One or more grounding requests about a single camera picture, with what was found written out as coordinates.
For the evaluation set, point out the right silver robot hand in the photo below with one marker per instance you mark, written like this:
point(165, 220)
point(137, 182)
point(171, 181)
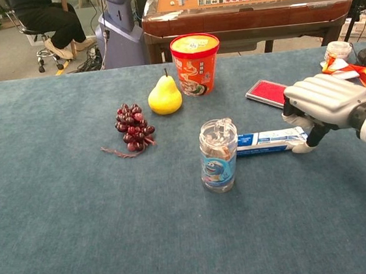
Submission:
point(326, 99)

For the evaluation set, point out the blue and white toothpaste tube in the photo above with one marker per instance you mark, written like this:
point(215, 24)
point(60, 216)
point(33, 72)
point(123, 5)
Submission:
point(265, 141)

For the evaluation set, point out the red instant noodle cup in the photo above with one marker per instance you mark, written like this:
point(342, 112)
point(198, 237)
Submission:
point(197, 67)

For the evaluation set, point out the small clear plastic jar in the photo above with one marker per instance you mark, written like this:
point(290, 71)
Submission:
point(339, 50)

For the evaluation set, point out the red ink pad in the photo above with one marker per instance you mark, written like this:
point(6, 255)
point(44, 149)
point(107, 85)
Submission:
point(265, 92)

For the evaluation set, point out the brown mahjong table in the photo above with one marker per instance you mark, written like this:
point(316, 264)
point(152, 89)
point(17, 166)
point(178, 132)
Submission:
point(239, 19)

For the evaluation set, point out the clear jar with cartoon label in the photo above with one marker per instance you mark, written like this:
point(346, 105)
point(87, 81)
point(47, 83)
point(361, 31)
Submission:
point(218, 166)

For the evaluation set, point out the yellow pear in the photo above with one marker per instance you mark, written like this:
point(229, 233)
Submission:
point(165, 98)

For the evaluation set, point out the dark red grape bunch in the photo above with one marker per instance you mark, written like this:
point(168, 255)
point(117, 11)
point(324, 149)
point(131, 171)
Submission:
point(133, 127)

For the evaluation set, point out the blue felt table cloth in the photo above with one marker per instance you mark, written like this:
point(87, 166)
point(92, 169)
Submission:
point(97, 224)

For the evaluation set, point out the person in black clothes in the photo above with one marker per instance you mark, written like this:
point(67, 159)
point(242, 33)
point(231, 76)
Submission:
point(49, 20)

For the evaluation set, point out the black swivel stool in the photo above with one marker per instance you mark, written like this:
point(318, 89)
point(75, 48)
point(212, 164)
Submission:
point(41, 50)

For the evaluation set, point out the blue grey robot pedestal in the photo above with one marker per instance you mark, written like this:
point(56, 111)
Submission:
point(119, 32)

